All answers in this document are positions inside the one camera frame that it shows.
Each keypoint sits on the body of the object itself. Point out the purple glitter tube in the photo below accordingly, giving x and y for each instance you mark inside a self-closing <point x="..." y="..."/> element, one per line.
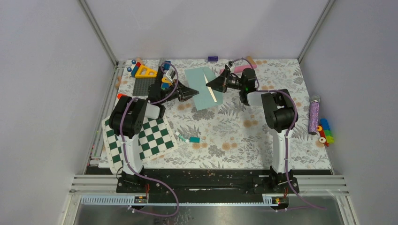
<point x="313" y="114"/>

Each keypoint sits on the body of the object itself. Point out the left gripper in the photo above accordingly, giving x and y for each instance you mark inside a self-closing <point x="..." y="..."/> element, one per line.
<point x="184" y="93"/>

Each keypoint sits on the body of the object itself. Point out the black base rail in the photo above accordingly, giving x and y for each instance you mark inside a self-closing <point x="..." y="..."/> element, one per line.
<point x="207" y="185"/>

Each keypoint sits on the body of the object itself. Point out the yellow triangle toy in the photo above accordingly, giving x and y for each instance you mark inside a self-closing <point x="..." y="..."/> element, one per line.
<point x="145" y="72"/>

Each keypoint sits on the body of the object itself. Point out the green white checkerboard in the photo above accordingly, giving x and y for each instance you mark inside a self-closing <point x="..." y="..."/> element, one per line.
<point x="155" y="139"/>

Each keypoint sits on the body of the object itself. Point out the purple small brick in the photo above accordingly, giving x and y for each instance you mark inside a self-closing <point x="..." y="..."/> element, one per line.
<point x="212" y="58"/>

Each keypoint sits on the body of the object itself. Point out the colourful stacked brick toy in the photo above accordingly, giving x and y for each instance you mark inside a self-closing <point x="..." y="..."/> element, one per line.
<point x="324" y="131"/>

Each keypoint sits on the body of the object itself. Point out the pink cylinder marker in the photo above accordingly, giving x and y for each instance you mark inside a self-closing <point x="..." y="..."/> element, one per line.
<point x="240" y="69"/>

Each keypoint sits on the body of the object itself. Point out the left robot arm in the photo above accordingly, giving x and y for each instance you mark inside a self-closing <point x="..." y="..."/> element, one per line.
<point x="140" y="128"/>

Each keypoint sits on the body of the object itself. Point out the small teal block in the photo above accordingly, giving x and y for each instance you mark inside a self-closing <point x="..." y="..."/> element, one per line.
<point x="194" y="139"/>

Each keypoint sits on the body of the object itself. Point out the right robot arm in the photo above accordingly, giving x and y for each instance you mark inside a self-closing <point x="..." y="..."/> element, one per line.
<point x="280" y="115"/>

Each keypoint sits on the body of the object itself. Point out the floral table mat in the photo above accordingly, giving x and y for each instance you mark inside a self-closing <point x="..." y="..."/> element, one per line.
<point x="235" y="136"/>

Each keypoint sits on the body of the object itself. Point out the grey lego baseplate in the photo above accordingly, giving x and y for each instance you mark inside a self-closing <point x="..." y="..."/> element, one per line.
<point x="141" y="85"/>

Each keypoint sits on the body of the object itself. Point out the blue lego brick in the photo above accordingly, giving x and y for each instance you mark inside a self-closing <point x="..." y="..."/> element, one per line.
<point x="166" y="65"/>

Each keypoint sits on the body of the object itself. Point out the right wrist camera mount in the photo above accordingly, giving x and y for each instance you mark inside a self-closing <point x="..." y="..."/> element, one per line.
<point x="230" y="66"/>

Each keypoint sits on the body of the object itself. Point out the small red block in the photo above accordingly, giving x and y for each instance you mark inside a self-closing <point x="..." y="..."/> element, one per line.
<point x="120" y="95"/>

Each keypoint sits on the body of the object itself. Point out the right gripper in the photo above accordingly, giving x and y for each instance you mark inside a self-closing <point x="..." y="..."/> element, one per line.
<point x="221" y="83"/>

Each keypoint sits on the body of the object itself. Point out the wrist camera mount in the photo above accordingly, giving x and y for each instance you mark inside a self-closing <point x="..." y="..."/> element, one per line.
<point x="230" y="66"/>
<point x="169" y="75"/>

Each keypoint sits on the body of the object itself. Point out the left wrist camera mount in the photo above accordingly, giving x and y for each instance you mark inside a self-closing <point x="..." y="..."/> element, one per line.
<point x="169" y="75"/>

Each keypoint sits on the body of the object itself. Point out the wooden block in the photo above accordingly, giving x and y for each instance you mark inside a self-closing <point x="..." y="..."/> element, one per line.
<point x="252" y="62"/>

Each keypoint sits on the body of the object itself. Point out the green white glue stick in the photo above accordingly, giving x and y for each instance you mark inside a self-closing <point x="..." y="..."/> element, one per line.
<point x="181" y="137"/>

